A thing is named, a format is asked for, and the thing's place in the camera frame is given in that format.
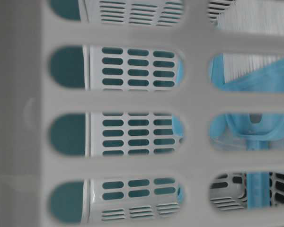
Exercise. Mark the clear plastic packaging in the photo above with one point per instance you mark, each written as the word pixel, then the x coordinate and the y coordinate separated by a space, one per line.
pixel 231 144

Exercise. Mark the white plastic shopping basket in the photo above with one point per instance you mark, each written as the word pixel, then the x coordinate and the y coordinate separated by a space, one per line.
pixel 30 100

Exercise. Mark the blue hand brush white bristles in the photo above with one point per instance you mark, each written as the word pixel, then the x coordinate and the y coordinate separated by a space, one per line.
pixel 252 73

